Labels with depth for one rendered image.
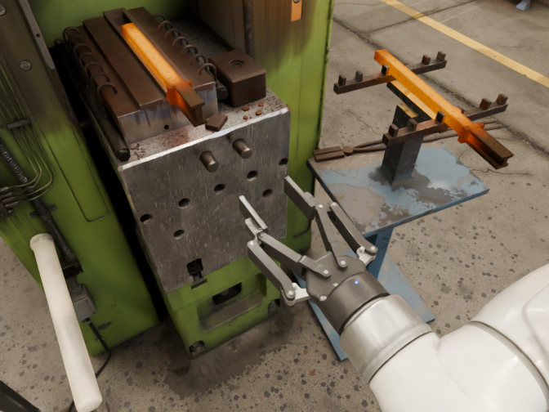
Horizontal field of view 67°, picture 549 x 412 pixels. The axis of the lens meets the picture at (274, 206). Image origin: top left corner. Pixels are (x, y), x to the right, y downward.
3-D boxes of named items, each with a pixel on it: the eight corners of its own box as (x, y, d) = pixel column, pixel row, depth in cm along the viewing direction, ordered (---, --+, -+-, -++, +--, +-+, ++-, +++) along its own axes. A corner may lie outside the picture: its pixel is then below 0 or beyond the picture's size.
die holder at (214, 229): (287, 236, 123) (292, 107, 90) (164, 295, 110) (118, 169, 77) (206, 135, 155) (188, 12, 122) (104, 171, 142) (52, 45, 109)
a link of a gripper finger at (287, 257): (330, 288, 53) (324, 295, 52) (261, 244, 57) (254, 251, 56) (333, 270, 50) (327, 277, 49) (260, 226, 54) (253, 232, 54)
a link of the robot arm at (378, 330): (421, 355, 49) (387, 315, 53) (444, 318, 43) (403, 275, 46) (361, 396, 46) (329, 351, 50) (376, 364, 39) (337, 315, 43)
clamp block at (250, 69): (268, 96, 93) (267, 70, 88) (234, 109, 90) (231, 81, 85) (242, 73, 100) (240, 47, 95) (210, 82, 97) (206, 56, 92)
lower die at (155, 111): (218, 114, 88) (214, 77, 82) (126, 145, 81) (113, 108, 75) (149, 35, 113) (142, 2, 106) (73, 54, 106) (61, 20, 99)
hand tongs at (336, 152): (493, 121, 131) (495, 118, 130) (502, 128, 128) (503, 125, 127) (311, 153, 120) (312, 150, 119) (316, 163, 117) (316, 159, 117)
